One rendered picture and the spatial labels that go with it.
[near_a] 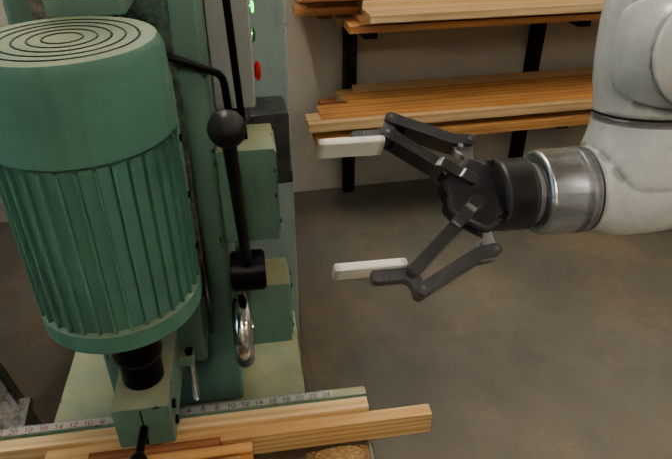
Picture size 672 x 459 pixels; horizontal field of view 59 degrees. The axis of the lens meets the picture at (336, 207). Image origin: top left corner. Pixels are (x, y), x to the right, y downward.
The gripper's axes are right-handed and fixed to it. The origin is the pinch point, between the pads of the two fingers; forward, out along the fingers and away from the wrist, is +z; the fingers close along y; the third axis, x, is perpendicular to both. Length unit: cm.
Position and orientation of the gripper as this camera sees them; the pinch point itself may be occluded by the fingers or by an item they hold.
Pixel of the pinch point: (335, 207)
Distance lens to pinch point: 59.1
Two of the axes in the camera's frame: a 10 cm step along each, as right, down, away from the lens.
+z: -9.9, 0.7, -1.3
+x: 0.9, -4.3, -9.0
